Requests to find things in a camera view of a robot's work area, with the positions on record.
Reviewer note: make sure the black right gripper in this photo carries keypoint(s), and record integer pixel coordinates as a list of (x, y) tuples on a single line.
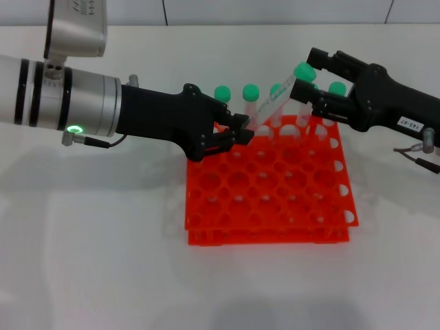
[(385, 99)]

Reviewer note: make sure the orange plastic test tube rack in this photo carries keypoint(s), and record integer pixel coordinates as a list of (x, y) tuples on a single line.
[(268, 192)]

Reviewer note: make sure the clear test tube green cap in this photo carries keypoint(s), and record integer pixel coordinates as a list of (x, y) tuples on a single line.
[(222, 93), (250, 92), (337, 88), (271, 103), (303, 115), (275, 89)]

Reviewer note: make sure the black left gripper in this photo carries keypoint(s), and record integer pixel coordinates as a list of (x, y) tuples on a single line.
[(165, 113)]

